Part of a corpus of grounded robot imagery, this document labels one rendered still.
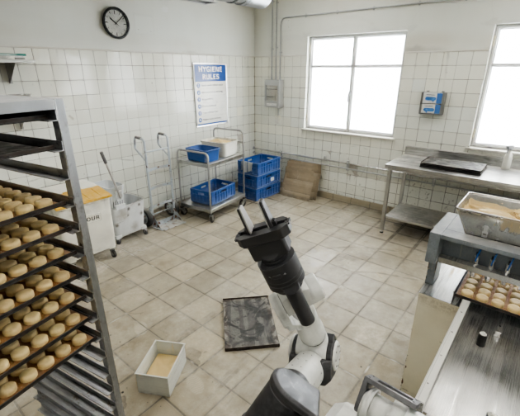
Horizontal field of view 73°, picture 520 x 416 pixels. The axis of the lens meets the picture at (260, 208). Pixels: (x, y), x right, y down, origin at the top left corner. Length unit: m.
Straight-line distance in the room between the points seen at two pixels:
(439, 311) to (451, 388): 0.56
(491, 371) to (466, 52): 3.78
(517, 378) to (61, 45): 4.32
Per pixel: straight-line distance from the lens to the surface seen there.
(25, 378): 1.47
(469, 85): 4.84
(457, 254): 1.97
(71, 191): 1.28
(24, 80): 4.21
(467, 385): 1.60
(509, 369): 1.74
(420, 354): 2.22
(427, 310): 2.06
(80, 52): 4.43
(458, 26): 4.90
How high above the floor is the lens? 1.90
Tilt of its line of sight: 21 degrees down
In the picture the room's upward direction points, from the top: straight up
